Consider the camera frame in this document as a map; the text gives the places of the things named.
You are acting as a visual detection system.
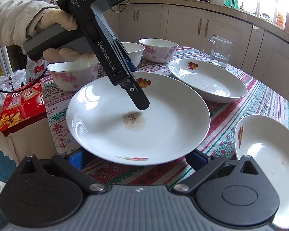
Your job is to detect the white bag with red print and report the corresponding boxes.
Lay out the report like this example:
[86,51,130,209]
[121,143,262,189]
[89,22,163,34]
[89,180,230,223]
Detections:
[25,56,50,86]

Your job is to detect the red gift box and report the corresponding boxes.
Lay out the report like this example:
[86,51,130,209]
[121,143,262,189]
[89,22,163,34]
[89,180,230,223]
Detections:
[0,79,49,137]

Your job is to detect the clear glass mug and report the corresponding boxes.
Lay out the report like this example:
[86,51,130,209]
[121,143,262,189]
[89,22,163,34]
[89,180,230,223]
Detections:
[202,35,235,68]

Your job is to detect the patterned striped tablecloth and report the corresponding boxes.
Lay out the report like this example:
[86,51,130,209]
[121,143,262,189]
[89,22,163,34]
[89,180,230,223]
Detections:
[42,46,289,190]

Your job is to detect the white plate with fruit print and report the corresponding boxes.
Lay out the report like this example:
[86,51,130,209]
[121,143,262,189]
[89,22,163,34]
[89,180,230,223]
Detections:
[168,58,248,103]
[234,115,289,229]

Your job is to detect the teal striped garment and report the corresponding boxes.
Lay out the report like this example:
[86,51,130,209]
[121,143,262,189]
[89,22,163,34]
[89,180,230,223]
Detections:
[0,141,18,223]

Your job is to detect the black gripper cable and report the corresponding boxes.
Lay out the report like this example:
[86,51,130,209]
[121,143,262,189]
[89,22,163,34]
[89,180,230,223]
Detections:
[0,73,49,93]

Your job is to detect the beige kitchen cabinets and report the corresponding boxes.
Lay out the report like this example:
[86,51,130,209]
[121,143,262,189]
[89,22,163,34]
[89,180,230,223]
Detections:
[106,1,289,106]

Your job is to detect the clear plastic bag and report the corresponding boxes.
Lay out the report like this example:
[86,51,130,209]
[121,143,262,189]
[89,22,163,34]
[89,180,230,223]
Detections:
[0,69,27,111]

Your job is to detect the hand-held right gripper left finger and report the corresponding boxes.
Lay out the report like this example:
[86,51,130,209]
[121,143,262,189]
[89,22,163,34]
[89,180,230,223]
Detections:
[14,148,106,195]

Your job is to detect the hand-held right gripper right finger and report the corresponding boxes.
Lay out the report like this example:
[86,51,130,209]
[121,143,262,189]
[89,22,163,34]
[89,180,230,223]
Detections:
[172,149,265,195]

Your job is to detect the white bowl with pink flowers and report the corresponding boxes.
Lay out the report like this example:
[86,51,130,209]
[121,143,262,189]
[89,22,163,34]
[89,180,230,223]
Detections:
[120,42,145,69]
[138,38,179,64]
[47,60,100,92]

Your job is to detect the orange packet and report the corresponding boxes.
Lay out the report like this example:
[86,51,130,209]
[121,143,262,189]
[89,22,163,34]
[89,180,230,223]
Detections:
[276,11,286,30]

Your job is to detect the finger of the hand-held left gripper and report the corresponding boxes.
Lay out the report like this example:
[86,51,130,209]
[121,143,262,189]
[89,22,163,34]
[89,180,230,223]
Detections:
[119,73,150,110]
[116,38,138,73]

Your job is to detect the white plate with brown stain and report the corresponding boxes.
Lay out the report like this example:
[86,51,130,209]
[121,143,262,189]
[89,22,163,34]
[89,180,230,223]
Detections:
[66,72,211,166]

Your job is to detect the glass jar with lid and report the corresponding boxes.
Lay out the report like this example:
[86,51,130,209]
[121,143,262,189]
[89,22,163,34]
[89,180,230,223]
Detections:
[260,12,272,24]

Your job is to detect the person's left forearm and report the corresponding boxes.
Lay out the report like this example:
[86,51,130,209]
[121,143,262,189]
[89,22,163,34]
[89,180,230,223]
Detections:
[0,0,59,47]

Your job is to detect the kitchen countertop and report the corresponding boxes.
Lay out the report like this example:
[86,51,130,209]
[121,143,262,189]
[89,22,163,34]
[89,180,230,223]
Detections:
[119,0,289,41]

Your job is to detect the person's left hand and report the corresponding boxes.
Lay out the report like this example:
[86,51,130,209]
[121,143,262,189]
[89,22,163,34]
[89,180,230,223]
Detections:
[26,8,101,64]

